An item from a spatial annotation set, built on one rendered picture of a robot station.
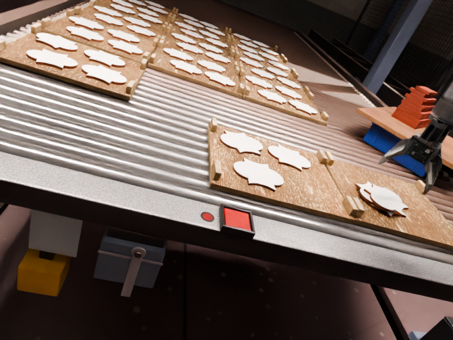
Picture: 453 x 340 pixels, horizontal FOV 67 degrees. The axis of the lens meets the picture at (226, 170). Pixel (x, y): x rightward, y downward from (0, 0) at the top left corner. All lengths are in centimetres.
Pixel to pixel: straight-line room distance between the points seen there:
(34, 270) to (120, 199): 26
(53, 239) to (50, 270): 8
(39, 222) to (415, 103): 159
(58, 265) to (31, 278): 6
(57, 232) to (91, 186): 13
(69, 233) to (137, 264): 16
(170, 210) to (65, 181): 22
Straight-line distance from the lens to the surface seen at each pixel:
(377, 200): 112
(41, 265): 89
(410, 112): 184
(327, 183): 109
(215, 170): 84
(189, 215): 75
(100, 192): 75
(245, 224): 76
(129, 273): 82
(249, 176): 91
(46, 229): 82
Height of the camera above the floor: 138
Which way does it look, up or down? 30 degrees down
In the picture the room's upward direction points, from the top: 23 degrees clockwise
